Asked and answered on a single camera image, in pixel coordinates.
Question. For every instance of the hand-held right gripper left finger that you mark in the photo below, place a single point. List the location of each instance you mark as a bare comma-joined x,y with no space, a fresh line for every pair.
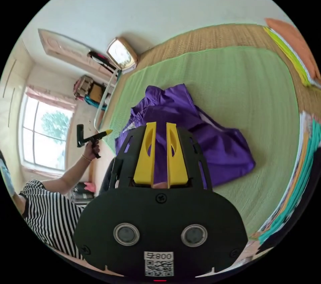
145,163

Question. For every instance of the pink curtain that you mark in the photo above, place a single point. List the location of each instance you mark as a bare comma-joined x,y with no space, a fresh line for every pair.
54,99

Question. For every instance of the purple vest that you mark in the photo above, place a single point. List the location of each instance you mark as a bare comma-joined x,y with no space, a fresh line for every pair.
220,153

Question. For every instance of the pile of clothes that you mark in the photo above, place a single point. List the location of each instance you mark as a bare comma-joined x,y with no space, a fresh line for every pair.
307,163

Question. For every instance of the bed with green woven mat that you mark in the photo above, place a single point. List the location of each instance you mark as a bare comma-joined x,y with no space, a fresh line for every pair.
238,83

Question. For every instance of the stack of folded bedding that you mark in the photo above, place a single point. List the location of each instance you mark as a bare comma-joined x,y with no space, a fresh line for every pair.
291,43

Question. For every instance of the person's body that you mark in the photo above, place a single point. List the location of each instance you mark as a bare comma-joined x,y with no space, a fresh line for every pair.
50,216

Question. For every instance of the person's left hand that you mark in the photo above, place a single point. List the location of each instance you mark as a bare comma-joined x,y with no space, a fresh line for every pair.
93,150

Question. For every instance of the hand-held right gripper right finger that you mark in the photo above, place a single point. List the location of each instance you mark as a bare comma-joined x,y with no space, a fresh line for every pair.
177,166

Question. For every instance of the window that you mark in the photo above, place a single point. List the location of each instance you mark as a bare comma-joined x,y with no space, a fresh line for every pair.
45,136

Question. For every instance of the pale door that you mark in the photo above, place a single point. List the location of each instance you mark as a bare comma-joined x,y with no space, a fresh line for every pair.
65,47

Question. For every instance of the heap of bags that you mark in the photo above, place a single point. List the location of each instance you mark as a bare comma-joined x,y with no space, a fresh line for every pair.
87,89

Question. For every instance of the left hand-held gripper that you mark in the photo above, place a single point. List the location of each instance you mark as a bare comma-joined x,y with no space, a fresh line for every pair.
95,137

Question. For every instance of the person's left forearm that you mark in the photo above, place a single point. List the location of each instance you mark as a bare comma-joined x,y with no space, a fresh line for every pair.
71,176

